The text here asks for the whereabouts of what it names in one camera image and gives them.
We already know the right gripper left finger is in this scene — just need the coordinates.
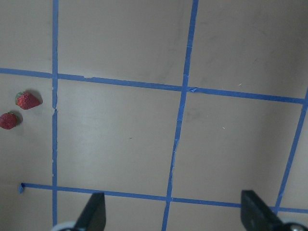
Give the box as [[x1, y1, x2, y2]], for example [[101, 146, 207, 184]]
[[74, 193, 106, 231]]

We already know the strawberry with green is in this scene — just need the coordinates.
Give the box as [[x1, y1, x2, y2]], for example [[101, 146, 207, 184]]
[[15, 91, 40, 110]]

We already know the plain red strawberry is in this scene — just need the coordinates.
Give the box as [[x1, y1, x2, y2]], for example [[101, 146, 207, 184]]
[[0, 113, 18, 130]]

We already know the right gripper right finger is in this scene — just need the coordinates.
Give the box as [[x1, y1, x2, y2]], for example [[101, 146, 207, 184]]
[[241, 190, 284, 231]]

